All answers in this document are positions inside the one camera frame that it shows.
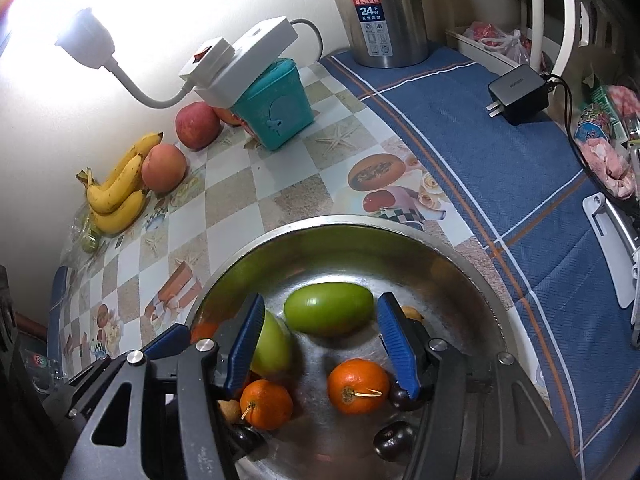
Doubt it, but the green mango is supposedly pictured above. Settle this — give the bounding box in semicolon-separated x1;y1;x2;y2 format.
283;282;375;337

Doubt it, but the colourful snack packet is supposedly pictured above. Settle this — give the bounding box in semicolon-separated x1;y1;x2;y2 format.
574;102;616;143

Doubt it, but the yellow banana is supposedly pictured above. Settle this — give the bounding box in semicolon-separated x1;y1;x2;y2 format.
76;154;144;213
102;131;165;186
90;189;150;236

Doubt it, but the black power adapter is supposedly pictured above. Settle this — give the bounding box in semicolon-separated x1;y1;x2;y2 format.
485;65;551;126

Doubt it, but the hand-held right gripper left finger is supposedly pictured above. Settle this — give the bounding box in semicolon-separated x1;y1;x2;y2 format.
60;292;267;480

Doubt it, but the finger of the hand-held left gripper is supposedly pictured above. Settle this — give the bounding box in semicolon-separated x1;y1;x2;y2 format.
42;324;192;421

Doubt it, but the round stainless steel basin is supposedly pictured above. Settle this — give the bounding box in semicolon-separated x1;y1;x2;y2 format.
187;215;536;480

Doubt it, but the white gooseneck lamp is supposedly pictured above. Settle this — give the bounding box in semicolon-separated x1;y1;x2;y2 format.
54;6;193;109

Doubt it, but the dark purple plum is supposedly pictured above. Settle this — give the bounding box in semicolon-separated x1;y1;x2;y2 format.
389;380;426;412
230;424;267;461
373;422;418;462

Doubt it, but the small green apple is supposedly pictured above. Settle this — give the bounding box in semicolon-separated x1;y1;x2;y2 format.
250;310;295;376

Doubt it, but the white plastic rack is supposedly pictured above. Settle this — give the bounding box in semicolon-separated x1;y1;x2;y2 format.
445;0;586;81

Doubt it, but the white plastic handle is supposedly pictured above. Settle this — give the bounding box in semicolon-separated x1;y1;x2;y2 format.
581;192;640;311

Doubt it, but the pink bagged item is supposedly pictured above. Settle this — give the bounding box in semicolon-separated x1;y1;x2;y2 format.
582;85;640;201

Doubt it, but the clear bag of green produce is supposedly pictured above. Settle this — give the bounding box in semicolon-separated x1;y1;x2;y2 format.
65;205;108;256

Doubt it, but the small orange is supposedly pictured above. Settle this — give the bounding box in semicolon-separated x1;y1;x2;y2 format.
190;322;221;346
240;379;294;432

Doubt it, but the blue striped cloth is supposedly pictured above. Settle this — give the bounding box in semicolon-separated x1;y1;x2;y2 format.
317;45;640;480

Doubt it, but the teal plastic box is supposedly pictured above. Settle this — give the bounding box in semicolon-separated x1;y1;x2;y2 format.
232;58;316;152

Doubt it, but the black cable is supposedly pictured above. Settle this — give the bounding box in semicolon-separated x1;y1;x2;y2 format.
542;74;596;176

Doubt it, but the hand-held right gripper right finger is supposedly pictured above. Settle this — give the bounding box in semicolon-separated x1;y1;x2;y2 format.
376;292;581;480

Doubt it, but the clear glass cup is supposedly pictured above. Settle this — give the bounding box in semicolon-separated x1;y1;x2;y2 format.
27;352;68;393

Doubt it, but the large orange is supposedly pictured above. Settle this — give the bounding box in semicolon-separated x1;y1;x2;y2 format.
327;358;391;415

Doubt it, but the orange peach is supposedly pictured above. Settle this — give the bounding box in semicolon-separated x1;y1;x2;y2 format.
141;143;188;193

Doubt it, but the red plastic bag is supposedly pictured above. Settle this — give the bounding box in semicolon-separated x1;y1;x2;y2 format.
462;21;533;66

